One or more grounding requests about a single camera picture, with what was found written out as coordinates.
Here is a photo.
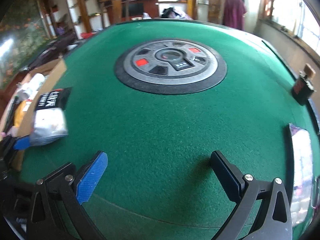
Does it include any black silver snack packet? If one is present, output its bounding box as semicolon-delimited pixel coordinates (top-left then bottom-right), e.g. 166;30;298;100
29;87;72;146

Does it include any cardboard tray box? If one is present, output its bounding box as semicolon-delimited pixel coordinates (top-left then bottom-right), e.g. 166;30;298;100
1;59;67;172

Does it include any shiny foil packet table edge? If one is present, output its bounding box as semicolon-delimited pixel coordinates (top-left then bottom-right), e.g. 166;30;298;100
289;123;313;227

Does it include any small dark ink bottle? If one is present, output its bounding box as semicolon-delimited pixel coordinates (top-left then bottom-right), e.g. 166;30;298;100
291;63;316;106

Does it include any round mahjong table control panel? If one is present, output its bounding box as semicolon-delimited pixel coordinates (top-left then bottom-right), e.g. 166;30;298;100
114;38;227;95

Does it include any wooden chair near television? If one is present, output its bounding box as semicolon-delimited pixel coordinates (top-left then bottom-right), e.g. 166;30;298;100
98;0;130;29

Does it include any maroon garment on chair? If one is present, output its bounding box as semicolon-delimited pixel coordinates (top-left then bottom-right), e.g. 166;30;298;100
222;0;247;30

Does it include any wooden chair with garment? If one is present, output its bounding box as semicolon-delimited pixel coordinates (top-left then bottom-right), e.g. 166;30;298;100
192;0;226;25

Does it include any pile of clothes bag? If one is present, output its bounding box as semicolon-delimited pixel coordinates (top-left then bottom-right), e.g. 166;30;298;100
161;7;193;20

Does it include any floral wall painting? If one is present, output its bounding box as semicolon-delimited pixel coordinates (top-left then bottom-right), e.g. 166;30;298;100
1;0;49;89

